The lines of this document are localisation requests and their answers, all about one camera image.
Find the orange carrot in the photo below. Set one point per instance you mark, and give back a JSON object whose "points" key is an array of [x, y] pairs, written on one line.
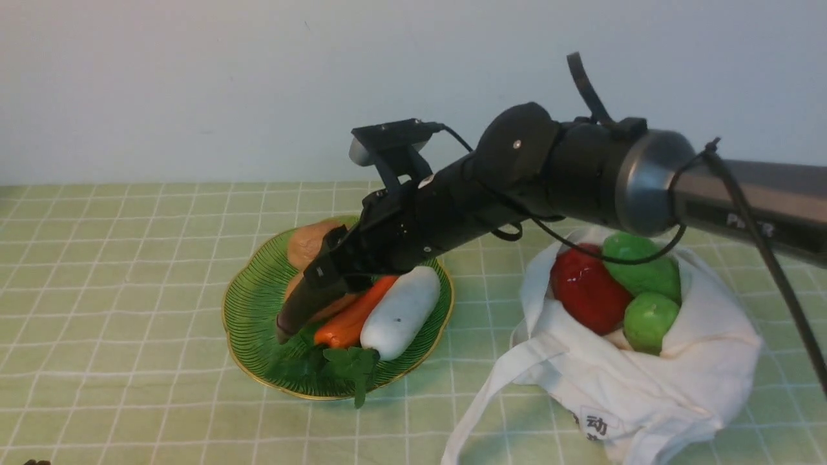
{"points": [[344, 329]]}

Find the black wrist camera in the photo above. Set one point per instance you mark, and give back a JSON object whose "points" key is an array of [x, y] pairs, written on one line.
{"points": [[394, 150]]}

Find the green leafy carrot top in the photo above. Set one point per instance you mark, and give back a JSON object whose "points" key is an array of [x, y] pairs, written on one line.
{"points": [[349, 368]]}

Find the white cloth tote bag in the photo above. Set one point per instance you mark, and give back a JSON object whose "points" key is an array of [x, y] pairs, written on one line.
{"points": [[643, 408]]}

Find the red bell pepper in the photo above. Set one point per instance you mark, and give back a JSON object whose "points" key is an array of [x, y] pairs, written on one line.
{"points": [[588, 292]]}

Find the green vegetable upper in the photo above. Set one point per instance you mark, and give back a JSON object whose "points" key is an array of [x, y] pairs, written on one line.
{"points": [[660, 276]]}

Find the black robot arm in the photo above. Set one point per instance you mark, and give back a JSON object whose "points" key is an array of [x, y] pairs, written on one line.
{"points": [[526, 166]]}

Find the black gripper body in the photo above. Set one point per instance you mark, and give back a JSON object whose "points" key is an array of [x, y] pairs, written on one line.
{"points": [[400, 230]]}

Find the green vegetable lower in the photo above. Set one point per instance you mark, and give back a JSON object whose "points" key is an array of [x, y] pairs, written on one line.
{"points": [[648, 318]]}

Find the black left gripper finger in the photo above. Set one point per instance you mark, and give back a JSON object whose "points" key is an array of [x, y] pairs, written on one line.
{"points": [[322, 284]]}

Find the green leaf-shaped glass plate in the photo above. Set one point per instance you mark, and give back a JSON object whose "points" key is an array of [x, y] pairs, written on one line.
{"points": [[252, 302]]}

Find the brown potato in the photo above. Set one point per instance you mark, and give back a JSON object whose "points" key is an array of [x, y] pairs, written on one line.
{"points": [[306, 242], [332, 309]]}

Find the brown potato far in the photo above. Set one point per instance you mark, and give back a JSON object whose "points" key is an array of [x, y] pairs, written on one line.
{"points": [[306, 242]]}

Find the white radish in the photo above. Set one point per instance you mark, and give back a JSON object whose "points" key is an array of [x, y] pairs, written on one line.
{"points": [[393, 325]]}

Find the green vegetable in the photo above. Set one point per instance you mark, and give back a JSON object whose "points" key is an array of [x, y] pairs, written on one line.
{"points": [[660, 276], [648, 318]]}

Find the green checked tablecloth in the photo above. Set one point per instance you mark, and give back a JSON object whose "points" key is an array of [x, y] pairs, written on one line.
{"points": [[113, 348]]}

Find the brown potato near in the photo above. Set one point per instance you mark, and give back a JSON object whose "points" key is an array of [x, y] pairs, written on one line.
{"points": [[332, 309]]}

